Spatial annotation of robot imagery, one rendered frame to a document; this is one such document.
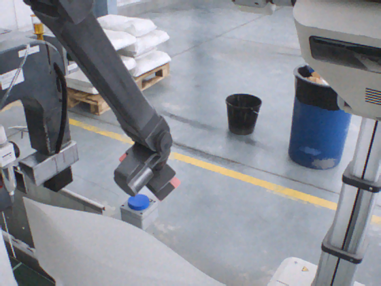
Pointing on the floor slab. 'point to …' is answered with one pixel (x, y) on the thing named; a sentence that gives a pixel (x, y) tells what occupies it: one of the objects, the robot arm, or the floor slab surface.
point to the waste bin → (316, 123)
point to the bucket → (243, 112)
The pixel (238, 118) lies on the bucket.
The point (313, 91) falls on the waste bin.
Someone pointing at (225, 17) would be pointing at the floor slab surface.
